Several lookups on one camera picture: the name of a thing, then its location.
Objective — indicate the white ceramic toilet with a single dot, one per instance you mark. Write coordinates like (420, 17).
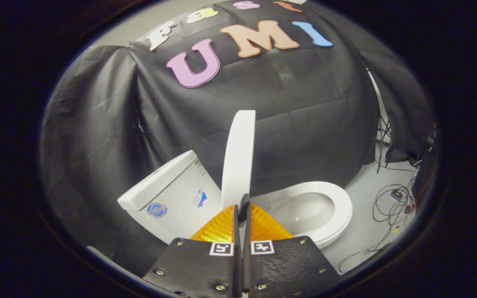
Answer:
(176, 194)

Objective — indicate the white toilet tank cover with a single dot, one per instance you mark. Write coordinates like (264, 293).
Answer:
(155, 180)

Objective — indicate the small black adapter box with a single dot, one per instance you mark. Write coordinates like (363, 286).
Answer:
(396, 194)

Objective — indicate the black tripod stand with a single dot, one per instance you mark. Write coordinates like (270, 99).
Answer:
(382, 132)

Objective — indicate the white toilet lid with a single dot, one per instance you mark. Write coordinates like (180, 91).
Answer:
(238, 165)

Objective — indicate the black backdrop cloth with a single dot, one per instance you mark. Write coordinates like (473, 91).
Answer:
(304, 124)

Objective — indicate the black round lid knob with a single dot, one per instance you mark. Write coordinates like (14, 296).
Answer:
(244, 205)

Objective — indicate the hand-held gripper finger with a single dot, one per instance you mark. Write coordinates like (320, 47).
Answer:
(247, 260)
(237, 256)

